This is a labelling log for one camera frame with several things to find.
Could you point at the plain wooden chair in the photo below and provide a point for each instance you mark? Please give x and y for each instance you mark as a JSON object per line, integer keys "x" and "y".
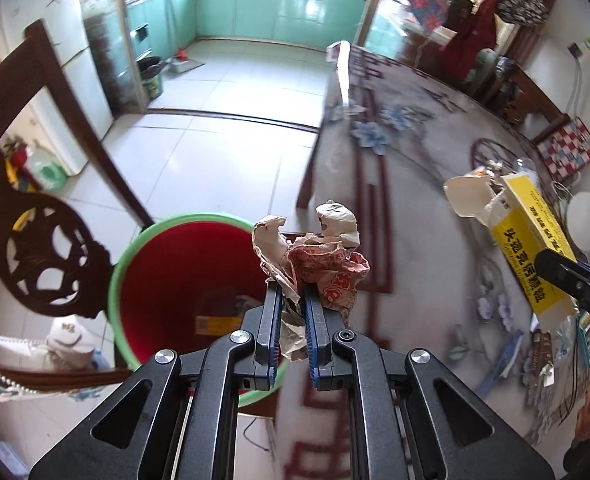
{"x": 535, "y": 95}

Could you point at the metal dustpan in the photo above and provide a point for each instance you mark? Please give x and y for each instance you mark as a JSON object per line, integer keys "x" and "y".
{"x": 185, "y": 66}

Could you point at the checked seat cushion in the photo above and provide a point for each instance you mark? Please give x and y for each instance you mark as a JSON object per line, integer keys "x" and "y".
{"x": 570, "y": 150}

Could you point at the black and green waste bin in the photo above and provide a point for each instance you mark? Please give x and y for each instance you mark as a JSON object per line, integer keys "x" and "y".
{"x": 151, "y": 77}

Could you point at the red hanging garment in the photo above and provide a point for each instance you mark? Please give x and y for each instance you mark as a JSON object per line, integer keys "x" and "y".
{"x": 480, "y": 35}

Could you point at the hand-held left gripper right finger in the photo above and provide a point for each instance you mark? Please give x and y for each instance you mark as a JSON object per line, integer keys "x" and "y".
{"x": 312, "y": 340}

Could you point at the white refrigerator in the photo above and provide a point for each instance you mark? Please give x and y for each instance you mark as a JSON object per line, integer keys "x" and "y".
{"x": 75, "y": 85}

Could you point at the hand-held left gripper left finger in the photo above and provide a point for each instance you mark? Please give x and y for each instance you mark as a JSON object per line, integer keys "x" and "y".
{"x": 277, "y": 350}

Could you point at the white cap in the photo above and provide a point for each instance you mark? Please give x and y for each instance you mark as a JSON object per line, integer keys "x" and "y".
{"x": 70, "y": 337}

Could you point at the yellow cardboard box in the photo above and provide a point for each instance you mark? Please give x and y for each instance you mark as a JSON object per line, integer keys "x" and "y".
{"x": 530, "y": 240}

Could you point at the green water jug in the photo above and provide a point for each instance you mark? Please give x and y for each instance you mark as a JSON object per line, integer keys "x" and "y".
{"x": 47, "y": 170}

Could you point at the dark carved wooden chair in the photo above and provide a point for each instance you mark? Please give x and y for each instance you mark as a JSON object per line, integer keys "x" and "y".
{"x": 35, "y": 260}

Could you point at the mop with red head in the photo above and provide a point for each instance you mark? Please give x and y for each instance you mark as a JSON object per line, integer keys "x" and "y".
{"x": 171, "y": 15}

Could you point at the white round plastic device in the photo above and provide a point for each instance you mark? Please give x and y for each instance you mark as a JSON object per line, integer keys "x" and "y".
{"x": 586, "y": 220}

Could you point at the red bucket with green rim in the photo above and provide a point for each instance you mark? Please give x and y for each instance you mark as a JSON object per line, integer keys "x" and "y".
{"x": 185, "y": 280}

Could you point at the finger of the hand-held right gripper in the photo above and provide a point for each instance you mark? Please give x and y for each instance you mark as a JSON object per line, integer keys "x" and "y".
{"x": 557, "y": 272}

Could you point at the teal kitchen cabinets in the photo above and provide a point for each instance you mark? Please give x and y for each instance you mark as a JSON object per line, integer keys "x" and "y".
{"x": 275, "y": 5}

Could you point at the brown handbag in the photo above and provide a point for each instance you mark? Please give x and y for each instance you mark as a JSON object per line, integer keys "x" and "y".
{"x": 461, "y": 12}

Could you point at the yellow toy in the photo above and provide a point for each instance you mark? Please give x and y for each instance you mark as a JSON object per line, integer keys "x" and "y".
{"x": 16, "y": 167}

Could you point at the white cloth with bead trim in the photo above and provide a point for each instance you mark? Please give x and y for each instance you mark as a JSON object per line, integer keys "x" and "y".
{"x": 5, "y": 365}

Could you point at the paper wrapper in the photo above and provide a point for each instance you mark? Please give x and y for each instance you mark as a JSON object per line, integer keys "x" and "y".
{"x": 325, "y": 265}

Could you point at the wall socket with charger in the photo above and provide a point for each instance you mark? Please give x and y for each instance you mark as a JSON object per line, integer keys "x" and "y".
{"x": 582, "y": 49}

